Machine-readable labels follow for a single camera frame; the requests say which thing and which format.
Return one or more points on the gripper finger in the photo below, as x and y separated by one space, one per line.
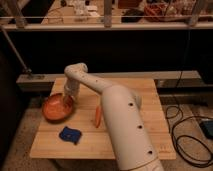
68 101

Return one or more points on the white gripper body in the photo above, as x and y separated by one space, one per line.
71 88

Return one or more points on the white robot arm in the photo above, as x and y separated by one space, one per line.
120 105

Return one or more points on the orange ceramic bowl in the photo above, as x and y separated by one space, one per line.
53 108

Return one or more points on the orange carrot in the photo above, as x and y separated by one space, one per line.
98 116

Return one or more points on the blue cloth toy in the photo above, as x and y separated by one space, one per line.
70 135

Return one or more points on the wooden table board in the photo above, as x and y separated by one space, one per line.
94 142

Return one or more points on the diagonal metal pole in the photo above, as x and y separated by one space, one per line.
26 69

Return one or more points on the grey metal rail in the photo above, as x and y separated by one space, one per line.
163 79

